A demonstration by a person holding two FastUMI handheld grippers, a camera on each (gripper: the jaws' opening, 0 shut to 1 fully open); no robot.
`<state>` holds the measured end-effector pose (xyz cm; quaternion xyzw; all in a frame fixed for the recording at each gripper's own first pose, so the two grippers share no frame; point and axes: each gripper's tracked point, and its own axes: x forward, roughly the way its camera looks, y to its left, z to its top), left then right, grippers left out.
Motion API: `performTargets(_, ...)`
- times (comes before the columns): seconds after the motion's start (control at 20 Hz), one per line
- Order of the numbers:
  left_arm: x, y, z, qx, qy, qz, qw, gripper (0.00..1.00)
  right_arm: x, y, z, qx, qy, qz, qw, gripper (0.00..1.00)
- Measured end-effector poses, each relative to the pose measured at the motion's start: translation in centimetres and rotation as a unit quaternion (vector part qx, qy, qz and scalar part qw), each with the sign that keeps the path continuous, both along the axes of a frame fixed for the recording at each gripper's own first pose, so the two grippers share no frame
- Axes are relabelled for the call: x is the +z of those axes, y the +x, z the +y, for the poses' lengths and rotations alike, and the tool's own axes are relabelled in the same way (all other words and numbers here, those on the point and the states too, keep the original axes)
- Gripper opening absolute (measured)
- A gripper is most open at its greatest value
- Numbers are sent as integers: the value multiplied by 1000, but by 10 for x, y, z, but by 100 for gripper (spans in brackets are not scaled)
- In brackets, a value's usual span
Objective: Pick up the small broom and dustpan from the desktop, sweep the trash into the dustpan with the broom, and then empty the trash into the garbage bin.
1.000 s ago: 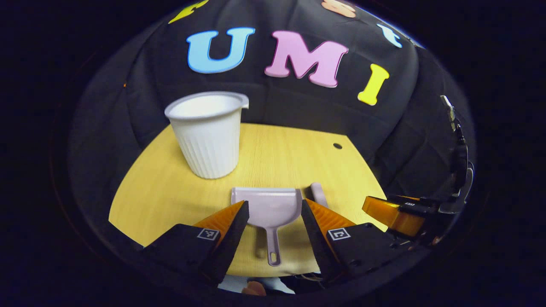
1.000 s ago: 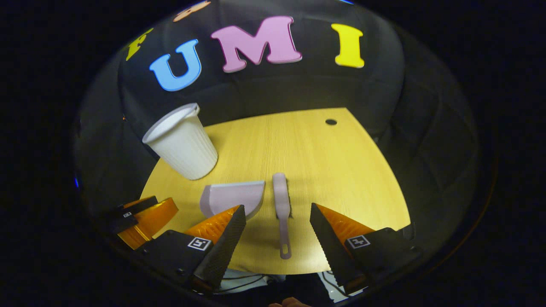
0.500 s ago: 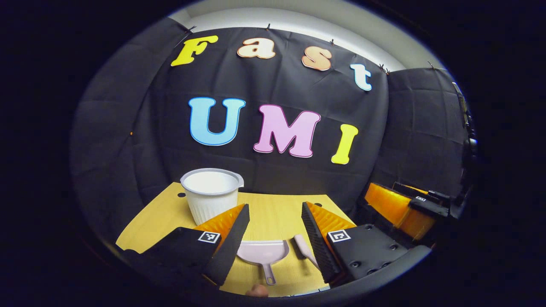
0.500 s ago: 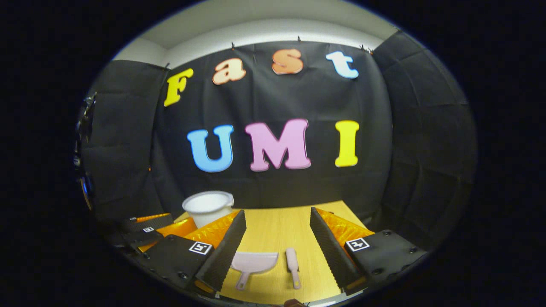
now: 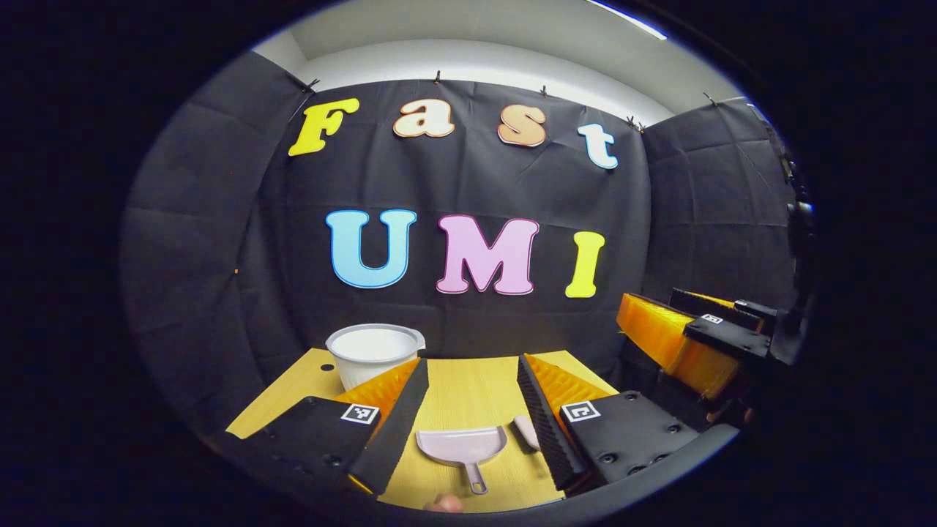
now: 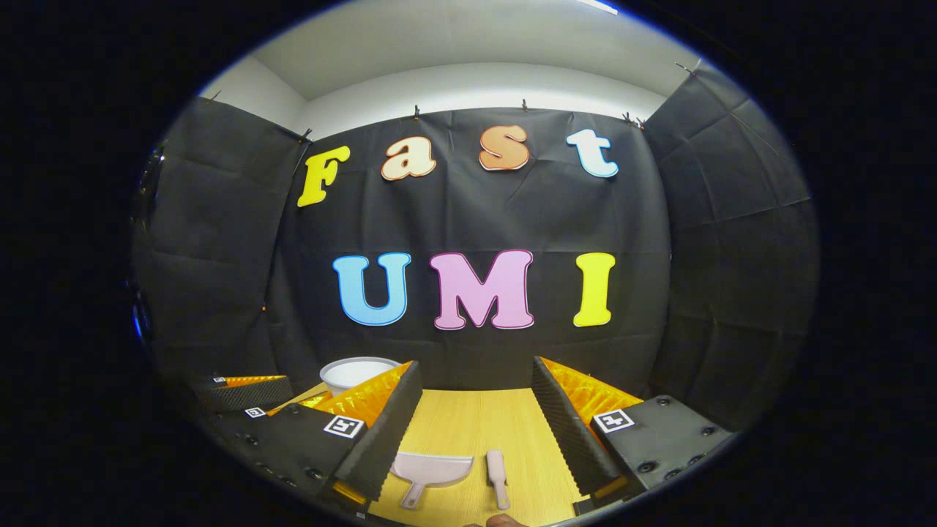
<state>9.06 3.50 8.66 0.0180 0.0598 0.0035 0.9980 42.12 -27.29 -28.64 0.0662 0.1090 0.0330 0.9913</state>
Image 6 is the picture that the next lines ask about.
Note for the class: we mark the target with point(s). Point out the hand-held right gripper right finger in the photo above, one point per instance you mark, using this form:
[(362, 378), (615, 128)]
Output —
[(567, 432)]

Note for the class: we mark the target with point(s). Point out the white ribbed garbage bin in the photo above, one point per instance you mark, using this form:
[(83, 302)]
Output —
[(359, 373)]

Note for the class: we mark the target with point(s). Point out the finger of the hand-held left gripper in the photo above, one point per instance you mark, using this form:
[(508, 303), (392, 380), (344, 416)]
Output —
[(241, 395), (245, 423)]

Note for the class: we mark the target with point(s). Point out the small mauve broom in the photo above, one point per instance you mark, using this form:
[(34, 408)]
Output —
[(498, 472)]

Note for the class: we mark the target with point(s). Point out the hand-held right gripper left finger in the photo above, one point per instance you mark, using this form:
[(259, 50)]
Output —
[(388, 432)]

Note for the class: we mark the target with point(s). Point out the wooden desktop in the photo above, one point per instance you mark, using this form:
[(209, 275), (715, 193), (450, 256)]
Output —
[(468, 424)]

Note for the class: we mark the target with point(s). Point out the mauve plastic dustpan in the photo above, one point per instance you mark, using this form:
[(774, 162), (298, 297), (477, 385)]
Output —
[(432, 468)]

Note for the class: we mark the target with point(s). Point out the row of black cloth clips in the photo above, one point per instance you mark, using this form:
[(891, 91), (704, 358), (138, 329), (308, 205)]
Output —
[(416, 112)]

